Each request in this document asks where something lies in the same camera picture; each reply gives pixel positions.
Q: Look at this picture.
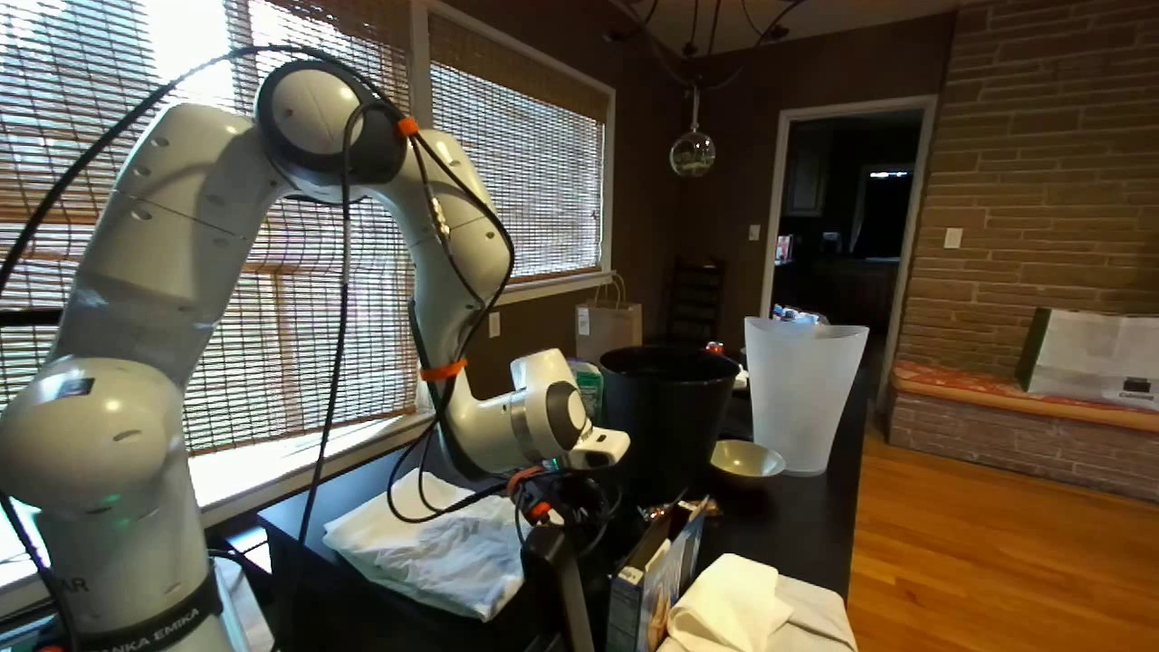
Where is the grey ceramic bowl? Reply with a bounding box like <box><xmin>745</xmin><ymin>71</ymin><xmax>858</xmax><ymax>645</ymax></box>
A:
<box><xmin>708</xmin><ymin>440</ymin><xmax>791</xmax><ymax>487</ymax></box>

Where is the black trash bin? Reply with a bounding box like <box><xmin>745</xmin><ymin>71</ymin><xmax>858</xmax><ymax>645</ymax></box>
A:
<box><xmin>598</xmin><ymin>343</ymin><xmax>742</xmax><ymax>506</ymax></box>

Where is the small bamboo window blind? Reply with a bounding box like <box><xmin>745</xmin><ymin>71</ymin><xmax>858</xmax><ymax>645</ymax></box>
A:
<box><xmin>427</xmin><ymin>59</ymin><xmax>608</xmax><ymax>284</ymax></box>

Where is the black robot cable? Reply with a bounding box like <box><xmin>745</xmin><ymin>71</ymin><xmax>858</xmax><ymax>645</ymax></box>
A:
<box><xmin>0</xmin><ymin>44</ymin><xmax>521</xmax><ymax>652</ymax></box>

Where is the blue fruit bar box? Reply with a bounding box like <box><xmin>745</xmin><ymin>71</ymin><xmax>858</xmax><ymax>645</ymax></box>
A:
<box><xmin>606</xmin><ymin>496</ymin><xmax>719</xmax><ymax>652</ymax></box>

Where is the hanging glass ball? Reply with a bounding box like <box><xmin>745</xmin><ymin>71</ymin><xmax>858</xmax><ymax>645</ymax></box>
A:
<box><xmin>668</xmin><ymin>89</ymin><xmax>721</xmax><ymax>180</ymax></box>

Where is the white translucent bin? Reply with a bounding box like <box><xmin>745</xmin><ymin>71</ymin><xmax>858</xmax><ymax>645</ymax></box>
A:
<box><xmin>742</xmin><ymin>316</ymin><xmax>873</xmax><ymax>480</ymax></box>

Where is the brown paper bag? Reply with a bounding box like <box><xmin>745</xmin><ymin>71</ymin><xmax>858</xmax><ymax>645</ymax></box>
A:
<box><xmin>574</xmin><ymin>301</ymin><xmax>648</xmax><ymax>368</ymax></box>

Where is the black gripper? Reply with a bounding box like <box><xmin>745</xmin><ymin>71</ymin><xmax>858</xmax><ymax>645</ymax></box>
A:
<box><xmin>507</xmin><ymin>464</ymin><xmax>623</xmax><ymax>569</ymax></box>

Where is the white plastic bag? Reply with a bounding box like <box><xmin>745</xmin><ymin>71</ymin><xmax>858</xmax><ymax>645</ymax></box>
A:
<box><xmin>322</xmin><ymin>487</ymin><xmax>528</xmax><ymax>628</ymax></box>

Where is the cream cloth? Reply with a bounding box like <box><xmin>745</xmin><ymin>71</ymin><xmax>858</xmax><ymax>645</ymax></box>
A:
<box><xmin>662</xmin><ymin>550</ymin><xmax>861</xmax><ymax>652</ymax></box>

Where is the large bamboo window blind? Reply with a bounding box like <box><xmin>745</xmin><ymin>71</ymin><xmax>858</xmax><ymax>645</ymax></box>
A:
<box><xmin>0</xmin><ymin>0</ymin><xmax>424</xmax><ymax>457</ymax></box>

